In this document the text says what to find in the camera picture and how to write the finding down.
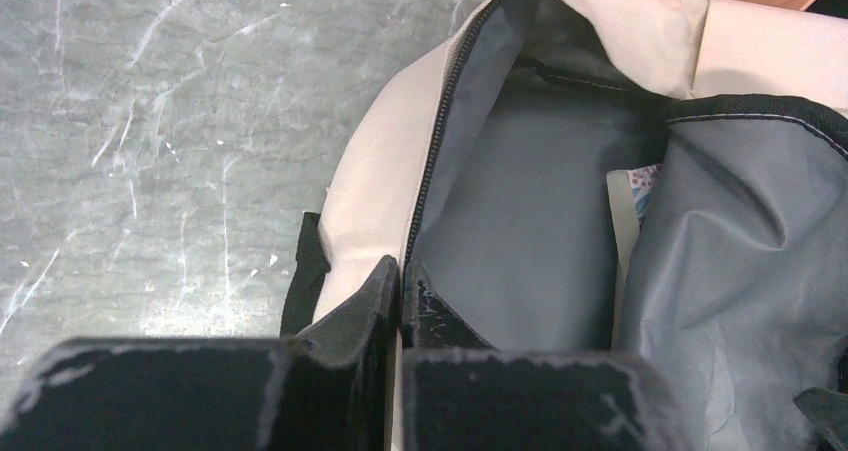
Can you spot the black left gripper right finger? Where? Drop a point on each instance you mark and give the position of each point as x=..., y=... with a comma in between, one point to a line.
x=460, y=393

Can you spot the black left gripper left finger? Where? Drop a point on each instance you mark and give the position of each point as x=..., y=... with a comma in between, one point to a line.
x=326, y=388

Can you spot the beige canvas backpack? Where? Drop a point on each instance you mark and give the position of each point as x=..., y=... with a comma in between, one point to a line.
x=486, y=162

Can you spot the Little Women floral book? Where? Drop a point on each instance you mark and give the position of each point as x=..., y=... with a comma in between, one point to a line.
x=628, y=194

